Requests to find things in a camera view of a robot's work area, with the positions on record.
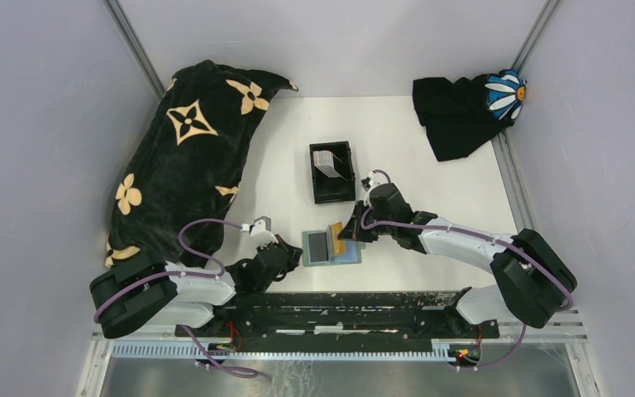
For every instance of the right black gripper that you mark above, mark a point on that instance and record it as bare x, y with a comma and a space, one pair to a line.
353, 229

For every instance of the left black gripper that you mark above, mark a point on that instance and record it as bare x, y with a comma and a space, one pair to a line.
293, 252

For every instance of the orange gold card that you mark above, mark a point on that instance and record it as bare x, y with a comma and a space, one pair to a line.
338, 246

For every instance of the green leather card holder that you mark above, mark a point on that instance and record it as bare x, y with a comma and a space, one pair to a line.
318, 250

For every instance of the black plastic bin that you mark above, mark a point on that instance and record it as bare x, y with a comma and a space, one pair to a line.
326, 190

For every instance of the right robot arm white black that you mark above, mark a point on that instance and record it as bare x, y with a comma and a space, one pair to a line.
531, 282

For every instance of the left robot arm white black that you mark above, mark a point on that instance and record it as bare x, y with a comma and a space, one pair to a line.
150, 292

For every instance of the stack of cards in bin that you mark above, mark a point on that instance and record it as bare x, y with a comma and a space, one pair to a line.
330, 164

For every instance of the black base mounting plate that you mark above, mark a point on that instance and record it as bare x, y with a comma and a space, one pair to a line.
364, 322

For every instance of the black blanket with tan flowers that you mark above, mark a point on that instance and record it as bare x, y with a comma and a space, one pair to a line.
187, 171

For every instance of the black cloth with daisy print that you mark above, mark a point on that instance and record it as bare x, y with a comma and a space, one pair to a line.
459, 117

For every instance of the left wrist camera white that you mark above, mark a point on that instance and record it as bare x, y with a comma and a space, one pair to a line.
258, 227

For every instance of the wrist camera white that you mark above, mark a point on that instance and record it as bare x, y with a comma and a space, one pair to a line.
371, 180
258, 227

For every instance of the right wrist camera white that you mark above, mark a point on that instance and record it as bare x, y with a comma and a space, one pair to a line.
371, 180

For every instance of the aluminium rail frame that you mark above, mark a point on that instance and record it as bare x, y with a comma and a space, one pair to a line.
168, 343

